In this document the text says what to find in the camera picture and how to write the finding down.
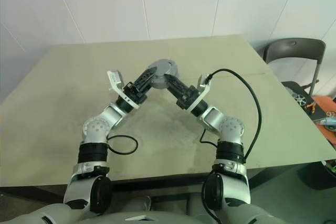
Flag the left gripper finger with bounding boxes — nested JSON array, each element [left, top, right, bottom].
[[132, 67, 158, 89], [136, 72, 158, 97]]

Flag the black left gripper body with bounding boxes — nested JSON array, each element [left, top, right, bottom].
[[122, 80, 148, 106]]

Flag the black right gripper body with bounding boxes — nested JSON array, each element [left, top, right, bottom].
[[175, 84, 201, 110]]

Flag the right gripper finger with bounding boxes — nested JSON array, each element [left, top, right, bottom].
[[164, 73, 191, 93], [164, 76, 185, 99]]

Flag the round motor stator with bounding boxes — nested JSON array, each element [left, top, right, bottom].
[[151, 68, 181, 90]]

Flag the silver round motor lid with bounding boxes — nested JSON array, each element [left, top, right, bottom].
[[148, 59, 180, 78]]

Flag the silver spoked wheel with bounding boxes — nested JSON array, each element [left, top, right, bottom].
[[289, 87, 308, 107]]

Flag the dark folding chair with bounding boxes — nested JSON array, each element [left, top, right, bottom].
[[263, 37, 336, 133]]

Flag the light blue hand tool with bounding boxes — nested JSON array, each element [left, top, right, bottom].
[[317, 117, 336, 131]]

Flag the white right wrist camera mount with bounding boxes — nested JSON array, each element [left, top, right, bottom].
[[187, 73, 213, 111]]

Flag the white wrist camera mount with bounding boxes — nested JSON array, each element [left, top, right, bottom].
[[106, 69, 140, 110], [187, 73, 213, 111]]

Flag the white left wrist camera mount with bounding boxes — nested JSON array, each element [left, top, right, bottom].
[[106, 69, 140, 110]]

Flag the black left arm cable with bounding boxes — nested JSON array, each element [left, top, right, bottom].
[[106, 135, 139, 156]]

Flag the black table frame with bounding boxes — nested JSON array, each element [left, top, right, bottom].
[[0, 173, 214, 196]]

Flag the orange handled pliers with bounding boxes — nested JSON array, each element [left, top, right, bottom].
[[305, 102, 318, 114]]

